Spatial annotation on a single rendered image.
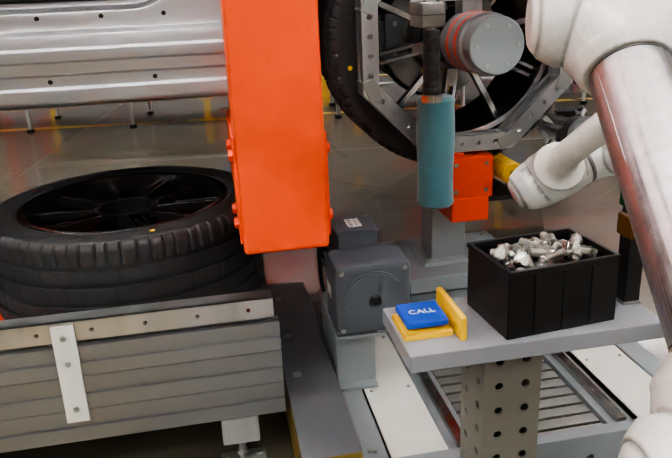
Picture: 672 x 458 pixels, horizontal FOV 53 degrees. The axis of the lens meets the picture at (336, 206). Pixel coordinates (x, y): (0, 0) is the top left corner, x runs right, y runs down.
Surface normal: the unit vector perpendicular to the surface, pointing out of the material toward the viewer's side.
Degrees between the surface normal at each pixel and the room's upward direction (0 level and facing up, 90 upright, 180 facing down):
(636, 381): 0
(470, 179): 90
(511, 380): 90
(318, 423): 0
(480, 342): 0
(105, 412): 90
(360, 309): 90
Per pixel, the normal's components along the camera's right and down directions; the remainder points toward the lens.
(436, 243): 0.18, 0.29
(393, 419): -0.04, -0.95
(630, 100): -0.67, -0.38
